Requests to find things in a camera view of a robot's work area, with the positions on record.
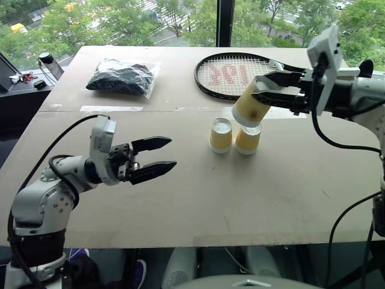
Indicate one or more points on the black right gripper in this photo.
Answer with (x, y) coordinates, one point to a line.
(306, 90)

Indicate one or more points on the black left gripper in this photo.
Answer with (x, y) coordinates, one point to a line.
(121, 159)

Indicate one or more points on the yellow paper cup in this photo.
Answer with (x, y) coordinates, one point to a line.
(247, 141)
(221, 137)
(249, 108)

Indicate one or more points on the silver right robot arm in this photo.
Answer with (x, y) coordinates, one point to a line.
(361, 93)

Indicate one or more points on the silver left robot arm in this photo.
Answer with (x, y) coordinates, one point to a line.
(45, 198)

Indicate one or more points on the crumpled white paper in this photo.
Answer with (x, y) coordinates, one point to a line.
(14, 78)

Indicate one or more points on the black tennis racket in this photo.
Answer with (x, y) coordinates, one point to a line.
(228, 73)

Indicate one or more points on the clear bag of black items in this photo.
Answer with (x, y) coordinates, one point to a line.
(120, 78)

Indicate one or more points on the white robot leg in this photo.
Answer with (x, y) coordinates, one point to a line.
(261, 262)
(180, 268)

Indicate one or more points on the purple shoe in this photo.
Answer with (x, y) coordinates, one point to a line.
(139, 272)

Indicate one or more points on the small black round puck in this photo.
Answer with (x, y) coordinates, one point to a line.
(38, 84)

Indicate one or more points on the black side desk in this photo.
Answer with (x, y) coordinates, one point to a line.
(18, 102)

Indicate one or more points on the red scissors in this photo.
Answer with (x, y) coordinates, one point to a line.
(28, 77)

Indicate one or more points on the silver robot torso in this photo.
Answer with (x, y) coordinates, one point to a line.
(249, 283)

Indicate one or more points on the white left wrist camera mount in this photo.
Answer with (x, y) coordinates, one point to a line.
(102, 137)

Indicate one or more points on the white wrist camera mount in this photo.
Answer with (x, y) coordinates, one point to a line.
(102, 137)
(329, 60)

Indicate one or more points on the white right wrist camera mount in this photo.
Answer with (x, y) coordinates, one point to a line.
(329, 60)

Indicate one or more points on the dark window frame post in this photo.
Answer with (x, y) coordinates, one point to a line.
(225, 22)

